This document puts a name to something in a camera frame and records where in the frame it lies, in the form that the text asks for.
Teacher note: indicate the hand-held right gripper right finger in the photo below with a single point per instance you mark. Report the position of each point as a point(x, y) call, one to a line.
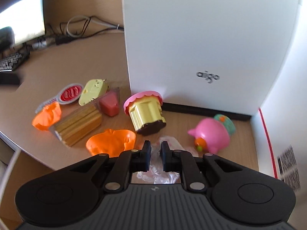
point(168, 158)

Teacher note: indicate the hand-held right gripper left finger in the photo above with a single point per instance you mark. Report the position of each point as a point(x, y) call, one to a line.
point(144, 158)

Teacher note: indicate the clear plastic bag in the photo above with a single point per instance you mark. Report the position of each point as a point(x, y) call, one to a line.
point(156, 170)

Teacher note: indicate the orange toy shell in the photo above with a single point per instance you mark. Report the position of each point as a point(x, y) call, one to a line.
point(46, 117)
point(108, 143)

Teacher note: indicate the pink and yellow toy cupcake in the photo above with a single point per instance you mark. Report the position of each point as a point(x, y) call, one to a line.
point(146, 112)

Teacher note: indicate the pink toy pig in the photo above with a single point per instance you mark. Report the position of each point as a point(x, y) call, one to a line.
point(211, 135)

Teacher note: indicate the red jelly cup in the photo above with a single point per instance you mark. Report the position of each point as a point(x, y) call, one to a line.
point(109, 105)

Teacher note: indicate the teal toy donut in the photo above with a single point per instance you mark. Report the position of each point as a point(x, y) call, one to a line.
point(227, 123)

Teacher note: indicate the yellow toy wafer block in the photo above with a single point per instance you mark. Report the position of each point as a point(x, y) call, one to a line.
point(76, 124)

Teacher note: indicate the yellow toy cheese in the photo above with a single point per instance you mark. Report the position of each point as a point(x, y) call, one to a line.
point(92, 92)

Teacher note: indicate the red and white toy packet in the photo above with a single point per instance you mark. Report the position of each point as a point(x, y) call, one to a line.
point(69, 93)

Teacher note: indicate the white box with red stripe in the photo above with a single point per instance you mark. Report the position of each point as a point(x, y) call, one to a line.
point(278, 115)

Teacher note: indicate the white computer case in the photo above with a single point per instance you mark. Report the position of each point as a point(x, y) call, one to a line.
point(203, 40)

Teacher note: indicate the black keyboard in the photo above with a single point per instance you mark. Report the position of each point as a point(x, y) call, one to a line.
point(12, 60)

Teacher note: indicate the computer monitor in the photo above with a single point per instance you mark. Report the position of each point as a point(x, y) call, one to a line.
point(21, 16)

